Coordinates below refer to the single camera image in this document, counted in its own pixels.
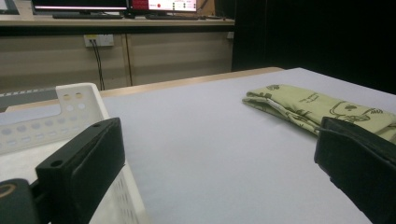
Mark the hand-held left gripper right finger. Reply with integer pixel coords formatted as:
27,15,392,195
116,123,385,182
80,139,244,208
314,116,396,224

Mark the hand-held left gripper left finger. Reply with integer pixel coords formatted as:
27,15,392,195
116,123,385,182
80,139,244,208
35,117,126,224

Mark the white perforated plastic basket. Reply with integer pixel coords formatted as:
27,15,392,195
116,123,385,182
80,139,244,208
0,82,152,224

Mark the green printed cloth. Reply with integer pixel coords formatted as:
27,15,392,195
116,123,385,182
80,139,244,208
242,83,396,145

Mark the light grey table mat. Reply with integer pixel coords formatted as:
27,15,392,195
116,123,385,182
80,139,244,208
101,67,396,224

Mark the black curtain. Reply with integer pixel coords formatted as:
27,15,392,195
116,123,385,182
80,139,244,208
232,0,396,95

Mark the long wooden desk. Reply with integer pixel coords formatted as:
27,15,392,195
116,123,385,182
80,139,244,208
0,17,236,35

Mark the black keyboard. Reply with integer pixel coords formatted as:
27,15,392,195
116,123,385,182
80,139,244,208
51,12,125,20
146,13,201,21

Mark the black computer monitor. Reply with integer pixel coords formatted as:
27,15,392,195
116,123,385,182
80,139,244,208
31,0,129,16

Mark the monitor with red white screen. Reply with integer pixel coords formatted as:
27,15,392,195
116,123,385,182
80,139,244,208
129,0,199,13

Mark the black power cable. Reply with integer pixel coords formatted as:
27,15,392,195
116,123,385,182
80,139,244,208
90,39,103,91
92,39,106,91

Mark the white wall outlet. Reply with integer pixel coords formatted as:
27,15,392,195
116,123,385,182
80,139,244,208
83,34,115,49

